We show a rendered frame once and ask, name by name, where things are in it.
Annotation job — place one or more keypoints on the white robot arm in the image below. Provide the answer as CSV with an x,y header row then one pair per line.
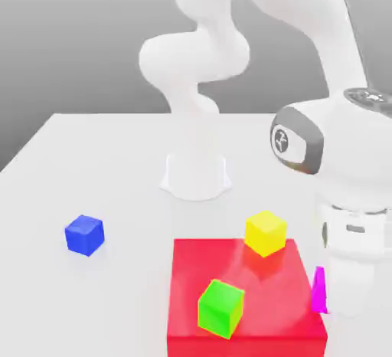
x,y
196,56

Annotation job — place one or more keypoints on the small blue cube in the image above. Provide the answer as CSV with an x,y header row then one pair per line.
x,y
84,236

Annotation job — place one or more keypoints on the small green cube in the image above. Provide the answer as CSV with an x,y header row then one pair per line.
x,y
219,309

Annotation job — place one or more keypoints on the small magenta cube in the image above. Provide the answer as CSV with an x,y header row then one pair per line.
x,y
319,294

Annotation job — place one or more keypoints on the small yellow cube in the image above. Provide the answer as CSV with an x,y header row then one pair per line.
x,y
265,233

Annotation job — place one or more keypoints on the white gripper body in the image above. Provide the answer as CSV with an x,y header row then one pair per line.
x,y
352,283

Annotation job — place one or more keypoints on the large red box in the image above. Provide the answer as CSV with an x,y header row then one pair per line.
x,y
275,301

